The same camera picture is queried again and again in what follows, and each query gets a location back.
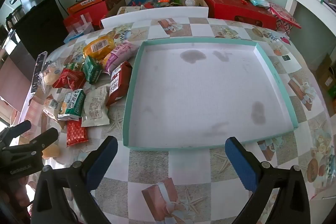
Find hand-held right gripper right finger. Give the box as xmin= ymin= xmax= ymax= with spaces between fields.
xmin=225 ymin=137 xmax=311 ymax=224

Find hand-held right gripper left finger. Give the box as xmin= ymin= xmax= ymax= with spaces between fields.
xmin=31 ymin=135 xmax=118 ymax=224

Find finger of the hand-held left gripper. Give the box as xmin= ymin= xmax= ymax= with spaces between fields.
xmin=9 ymin=127 xmax=59 ymax=159
xmin=0 ymin=120 xmax=32 ymax=148

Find small orange pastry packet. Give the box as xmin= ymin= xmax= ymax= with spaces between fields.
xmin=42 ymin=144 xmax=61 ymax=159

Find clear brown pastry packet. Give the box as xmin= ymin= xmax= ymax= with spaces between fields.
xmin=42 ymin=98 xmax=69 ymax=122

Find green and white snack packet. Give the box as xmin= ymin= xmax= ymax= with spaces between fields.
xmin=58 ymin=89 xmax=87 ymax=121

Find clear-wrapped round bun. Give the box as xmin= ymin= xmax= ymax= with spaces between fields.
xmin=39 ymin=61 xmax=62 ymax=86

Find red flower-print snack packet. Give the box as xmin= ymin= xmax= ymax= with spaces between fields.
xmin=52 ymin=68 xmax=86 ymax=90

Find white green-edged cartoon packet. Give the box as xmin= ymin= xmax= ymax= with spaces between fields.
xmin=64 ymin=63 xmax=84 ymax=71

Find dark red snack packet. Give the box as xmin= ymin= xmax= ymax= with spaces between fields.
xmin=106 ymin=61 xmax=132 ymax=107

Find white tray with teal rim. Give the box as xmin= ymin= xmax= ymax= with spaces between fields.
xmin=123 ymin=37 xmax=299 ymax=149

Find yellow snack packet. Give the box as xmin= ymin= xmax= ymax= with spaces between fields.
xmin=83 ymin=35 xmax=116 ymax=60

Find pink snack packet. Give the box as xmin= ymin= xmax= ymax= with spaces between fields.
xmin=104 ymin=40 xmax=139 ymax=73

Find black cabinet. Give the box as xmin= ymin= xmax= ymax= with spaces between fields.
xmin=12 ymin=0 xmax=70 ymax=56

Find blue and white box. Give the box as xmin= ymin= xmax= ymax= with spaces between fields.
xmin=64 ymin=31 xmax=87 ymax=43

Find steel kettle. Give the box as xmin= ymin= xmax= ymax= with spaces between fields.
xmin=5 ymin=5 xmax=25 ymax=28

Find clear plastic box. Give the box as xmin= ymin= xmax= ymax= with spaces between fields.
xmin=66 ymin=14 xmax=94 ymax=34

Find red and orange boxes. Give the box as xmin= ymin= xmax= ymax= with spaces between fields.
xmin=63 ymin=10 xmax=108 ymax=30

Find brown cardboard boxes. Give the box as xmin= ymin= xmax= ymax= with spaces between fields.
xmin=315 ymin=53 xmax=336 ymax=98

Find orange box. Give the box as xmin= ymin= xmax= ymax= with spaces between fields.
xmin=68 ymin=0 xmax=108 ymax=14

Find white picture book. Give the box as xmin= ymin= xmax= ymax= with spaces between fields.
xmin=117 ymin=6 xmax=142 ymax=14

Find red patterned bag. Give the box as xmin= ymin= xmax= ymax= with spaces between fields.
xmin=269 ymin=2 xmax=302 ymax=33

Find red gift box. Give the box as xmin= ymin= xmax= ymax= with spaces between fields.
xmin=202 ymin=0 xmax=277 ymax=30

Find blue face mask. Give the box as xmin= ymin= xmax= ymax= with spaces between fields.
xmin=250 ymin=0 xmax=270 ymax=8

